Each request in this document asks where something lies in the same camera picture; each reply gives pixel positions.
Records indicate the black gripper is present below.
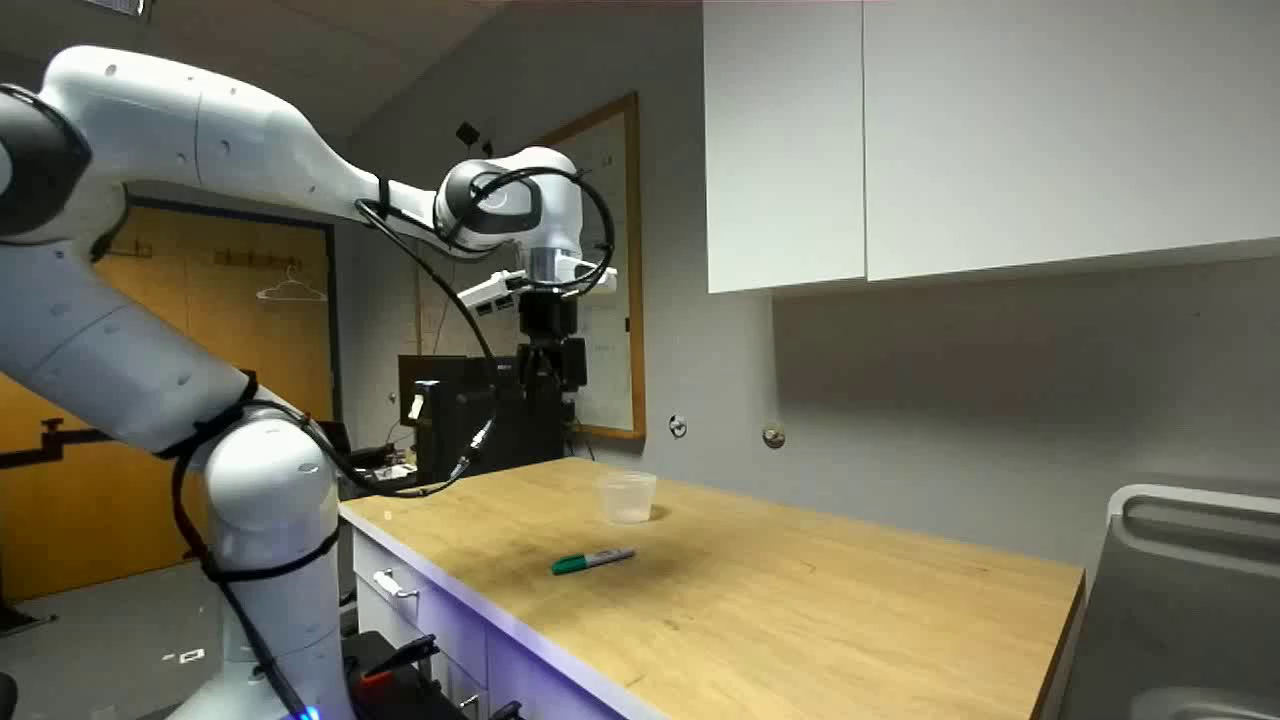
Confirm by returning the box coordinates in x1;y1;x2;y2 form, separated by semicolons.
517;294;590;387

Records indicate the green marker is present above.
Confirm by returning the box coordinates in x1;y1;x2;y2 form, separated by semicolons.
552;550;638;578

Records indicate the white drawer cabinet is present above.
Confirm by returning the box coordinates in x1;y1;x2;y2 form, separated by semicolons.
352;531;627;720

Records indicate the black monitor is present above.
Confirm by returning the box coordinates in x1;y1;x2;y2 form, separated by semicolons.
401;358;574;479

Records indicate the round wall knob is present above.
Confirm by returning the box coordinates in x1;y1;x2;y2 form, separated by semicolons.
762;423;789;450
668;416;688;439

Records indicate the clear plastic cup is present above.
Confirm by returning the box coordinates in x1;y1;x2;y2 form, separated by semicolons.
602;472;655;525

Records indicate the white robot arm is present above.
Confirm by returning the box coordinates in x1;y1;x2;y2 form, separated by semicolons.
0;44;607;720

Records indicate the orange wooden door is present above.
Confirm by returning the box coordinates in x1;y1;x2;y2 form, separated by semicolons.
0;206;336;599

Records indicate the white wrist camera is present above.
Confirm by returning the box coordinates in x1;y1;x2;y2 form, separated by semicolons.
458;265;625;311

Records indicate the white wall cabinet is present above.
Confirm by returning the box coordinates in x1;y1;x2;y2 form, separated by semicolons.
702;0;1280;294

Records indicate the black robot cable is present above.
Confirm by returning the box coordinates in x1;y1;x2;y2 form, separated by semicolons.
167;163;621;720

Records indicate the wood framed whiteboard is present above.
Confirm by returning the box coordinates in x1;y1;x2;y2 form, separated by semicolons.
443;93;649;443

